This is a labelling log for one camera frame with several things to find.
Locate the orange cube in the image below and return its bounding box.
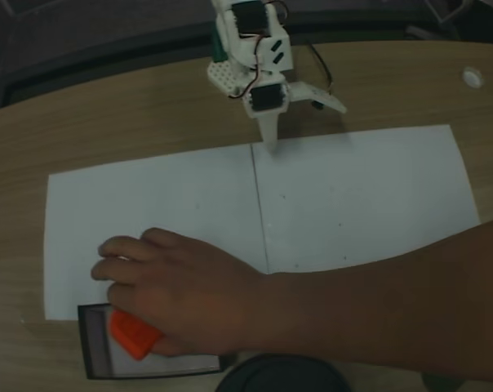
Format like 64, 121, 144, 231
108, 309, 167, 362

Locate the brown open box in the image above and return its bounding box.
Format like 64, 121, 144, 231
77, 302, 225, 381

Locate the person's hand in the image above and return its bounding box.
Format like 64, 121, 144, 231
90, 227, 281, 363

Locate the white round cap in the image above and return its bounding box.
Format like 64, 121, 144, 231
462, 67, 485, 88

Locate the black round-base stand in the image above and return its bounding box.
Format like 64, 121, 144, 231
215, 353, 353, 392

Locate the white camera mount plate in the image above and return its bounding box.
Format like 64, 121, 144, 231
289, 80, 348, 114

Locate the black camera cable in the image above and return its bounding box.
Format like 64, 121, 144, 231
309, 42, 335, 89

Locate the grey metal frame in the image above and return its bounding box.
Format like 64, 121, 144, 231
405, 0, 476, 40

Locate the round table cable hole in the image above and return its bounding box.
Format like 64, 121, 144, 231
420, 373, 466, 392

